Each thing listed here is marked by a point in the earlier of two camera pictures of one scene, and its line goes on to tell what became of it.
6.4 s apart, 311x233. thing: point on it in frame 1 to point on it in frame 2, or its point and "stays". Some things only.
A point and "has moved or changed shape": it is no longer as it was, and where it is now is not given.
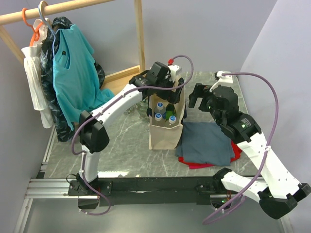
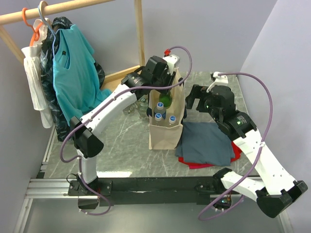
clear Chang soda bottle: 142,106 stays
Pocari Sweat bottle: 160,108 stays
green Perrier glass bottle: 170,111 has moved or changed shape
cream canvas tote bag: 164,136 stays
